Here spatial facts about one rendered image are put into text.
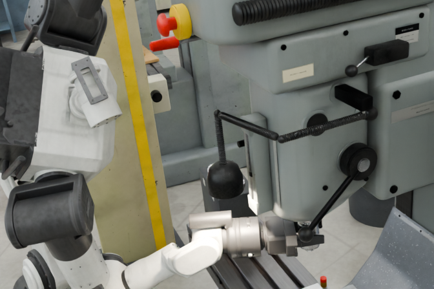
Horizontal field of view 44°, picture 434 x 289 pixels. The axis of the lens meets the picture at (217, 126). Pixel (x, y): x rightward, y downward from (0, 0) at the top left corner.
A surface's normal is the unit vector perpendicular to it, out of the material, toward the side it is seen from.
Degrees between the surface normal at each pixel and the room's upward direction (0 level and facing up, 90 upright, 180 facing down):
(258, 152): 90
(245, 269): 0
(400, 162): 90
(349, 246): 0
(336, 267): 0
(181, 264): 88
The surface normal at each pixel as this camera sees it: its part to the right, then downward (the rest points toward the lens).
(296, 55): 0.38, 0.34
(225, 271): -0.11, -0.91
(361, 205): -0.73, 0.40
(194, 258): -0.01, 0.39
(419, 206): -0.92, 0.25
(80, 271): 0.21, 0.66
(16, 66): 0.51, -0.26
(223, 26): -0.29, 0.42
